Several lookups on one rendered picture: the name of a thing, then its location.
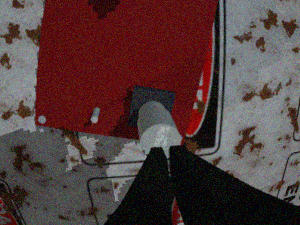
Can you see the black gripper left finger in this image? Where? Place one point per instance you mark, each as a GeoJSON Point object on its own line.
{"type": "Point", "coordinates": [148, 201]}

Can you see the red circuit board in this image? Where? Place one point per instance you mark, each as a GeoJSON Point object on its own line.
{"type": "Point", "coordinates": [122, 68]}

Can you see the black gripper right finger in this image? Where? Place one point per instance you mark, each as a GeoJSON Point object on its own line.
{"type": "Point", "coordinates": [207, 195]}

